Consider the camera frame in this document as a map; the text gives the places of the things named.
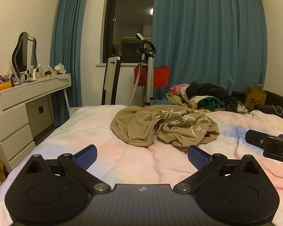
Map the pastel tie-dye blanket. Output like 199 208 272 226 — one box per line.
0 105 283 226

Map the pink cloth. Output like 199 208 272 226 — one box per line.
169 84 190 97

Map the black upholstered seat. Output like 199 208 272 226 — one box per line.
231 89 283 118

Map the red fabric bag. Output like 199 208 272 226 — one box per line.
133 63 171 88

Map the wide blue curtain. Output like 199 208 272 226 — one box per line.
152 0 268 99

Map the black garment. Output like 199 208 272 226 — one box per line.
185 83 238 112

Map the group of cosmetic bottles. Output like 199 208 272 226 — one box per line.
24 63 53 80

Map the brown paper bag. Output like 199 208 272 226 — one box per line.
245 84 267 110

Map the dark window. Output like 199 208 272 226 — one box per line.
102 0 155 64

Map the cream cloth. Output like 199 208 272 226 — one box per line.
186 96 211 110

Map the yellow-green cloth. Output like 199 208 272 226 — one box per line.
165 93 187 105

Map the garment steamer stand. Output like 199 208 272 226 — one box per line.
127 33 156 107

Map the wavy framed mirror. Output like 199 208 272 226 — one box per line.
12 32 38 79

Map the white and black chair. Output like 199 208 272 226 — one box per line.
101 56 121 105

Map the narrow blue curtain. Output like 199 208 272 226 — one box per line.
49 0 91 107

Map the white vanity desk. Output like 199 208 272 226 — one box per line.
0 73 72 172

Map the orange box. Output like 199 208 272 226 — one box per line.
0 81 12 94

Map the white cable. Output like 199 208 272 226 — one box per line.
271 105 283 116

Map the green garment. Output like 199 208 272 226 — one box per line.
198 96 227 110

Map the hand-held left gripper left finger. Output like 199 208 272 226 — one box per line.
23 144 111 195

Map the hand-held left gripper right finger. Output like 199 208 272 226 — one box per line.
173 145 263 195

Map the khaki printed t-shirt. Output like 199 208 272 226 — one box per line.
110 105 220 148

